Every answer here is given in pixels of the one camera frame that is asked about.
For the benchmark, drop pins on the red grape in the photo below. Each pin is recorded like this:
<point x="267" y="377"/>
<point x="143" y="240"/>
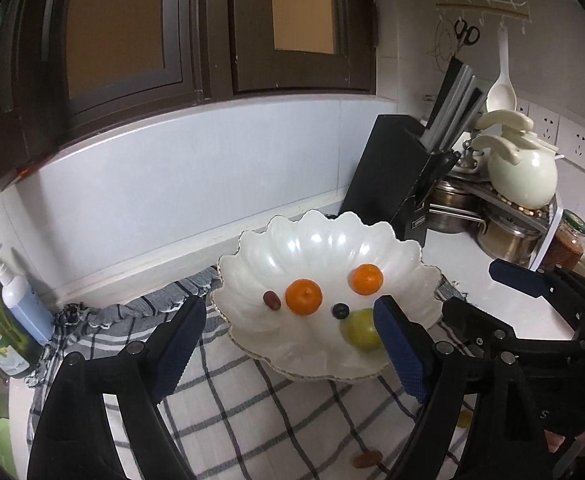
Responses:
<point x="271" y="300"/>

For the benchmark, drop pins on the brown wooden window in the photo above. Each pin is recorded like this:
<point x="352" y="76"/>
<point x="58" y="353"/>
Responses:
<point x="122" y="35"/>

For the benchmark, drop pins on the dark purple grape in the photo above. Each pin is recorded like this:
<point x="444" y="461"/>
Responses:
<point x="341" y="311"/>

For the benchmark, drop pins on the green plastic basin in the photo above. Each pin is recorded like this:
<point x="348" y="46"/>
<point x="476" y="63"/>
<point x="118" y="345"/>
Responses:
<point x="5" y="447"/>

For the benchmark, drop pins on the stainless steel pots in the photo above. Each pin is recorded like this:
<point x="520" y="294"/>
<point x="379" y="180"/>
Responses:
<point x="547" y="230"/>

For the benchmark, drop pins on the glass jar of red sauce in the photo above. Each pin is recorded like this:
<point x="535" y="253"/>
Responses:
<point x="565" y="247"/>

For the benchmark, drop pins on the green apple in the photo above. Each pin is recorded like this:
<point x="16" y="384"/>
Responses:
<point x="360" y="331"/>

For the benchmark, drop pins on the black knife block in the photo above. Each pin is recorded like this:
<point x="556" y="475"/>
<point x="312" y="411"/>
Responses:
<point x="387" y="175"/>

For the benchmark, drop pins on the blue pump soap bottle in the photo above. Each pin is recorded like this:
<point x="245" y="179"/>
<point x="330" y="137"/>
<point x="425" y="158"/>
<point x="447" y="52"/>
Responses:
<point x="22" y="305"/>

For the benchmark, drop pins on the small white lidded pot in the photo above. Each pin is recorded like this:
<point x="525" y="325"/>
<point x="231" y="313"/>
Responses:
<point x="467" y="160"/>

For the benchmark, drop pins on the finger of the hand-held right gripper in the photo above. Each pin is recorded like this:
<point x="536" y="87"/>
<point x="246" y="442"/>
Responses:
<point x="477" y="325"/>
<point x="517" y="277"/>

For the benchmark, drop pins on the white ladle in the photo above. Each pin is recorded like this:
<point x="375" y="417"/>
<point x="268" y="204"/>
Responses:
<point x="501" y="92"/>

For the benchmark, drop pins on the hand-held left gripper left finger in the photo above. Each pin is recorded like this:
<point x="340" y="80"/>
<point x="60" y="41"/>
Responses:
<point x="177" y="360"/>

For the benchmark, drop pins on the black scissors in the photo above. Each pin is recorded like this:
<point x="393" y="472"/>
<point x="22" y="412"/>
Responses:
<point x="466" y="32"/>

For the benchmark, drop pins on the orange mandarin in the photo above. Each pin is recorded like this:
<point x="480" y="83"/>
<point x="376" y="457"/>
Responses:
<point x="303" y="296"/>
<point x="367" y="279"/>

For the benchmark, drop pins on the white scalloped bowl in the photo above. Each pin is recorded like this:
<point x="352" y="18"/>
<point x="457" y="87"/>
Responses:
<point x="297" y="255"/>

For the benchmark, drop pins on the red date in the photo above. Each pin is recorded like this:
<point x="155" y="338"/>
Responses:
<point x="367" y="458"/>

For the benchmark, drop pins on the white wall outlet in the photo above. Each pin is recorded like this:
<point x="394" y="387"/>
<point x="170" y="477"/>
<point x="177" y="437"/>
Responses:
<point x="577" y="142"/>
<point x="546" y="125"/>
<point x="522" y="108"/>

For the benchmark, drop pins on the cream ceramic teapot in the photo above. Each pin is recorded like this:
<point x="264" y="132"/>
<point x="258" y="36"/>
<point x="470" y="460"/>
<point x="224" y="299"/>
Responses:
<point x="522" y="170"/>

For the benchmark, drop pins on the person's right hand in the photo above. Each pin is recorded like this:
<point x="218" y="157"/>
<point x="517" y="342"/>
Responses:
<point x="555" y="441"/>

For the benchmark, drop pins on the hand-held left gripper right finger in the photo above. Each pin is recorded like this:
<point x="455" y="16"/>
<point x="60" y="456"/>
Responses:
<point x="402" y="350"/>

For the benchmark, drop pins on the black white checkered cloth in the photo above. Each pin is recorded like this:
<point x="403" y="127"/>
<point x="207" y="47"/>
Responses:
<point x="252" y="410"/>

